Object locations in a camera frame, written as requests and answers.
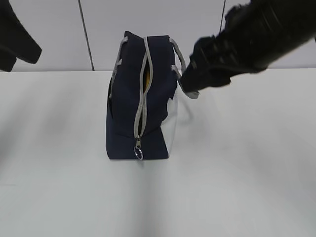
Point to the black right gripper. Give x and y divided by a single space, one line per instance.
212 64

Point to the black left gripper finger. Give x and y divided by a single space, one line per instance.
7 59
14 38

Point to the navy and white lunch bag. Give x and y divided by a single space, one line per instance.
140 125

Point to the yellow banana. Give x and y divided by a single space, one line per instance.
146 76

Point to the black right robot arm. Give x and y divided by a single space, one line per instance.
255 35

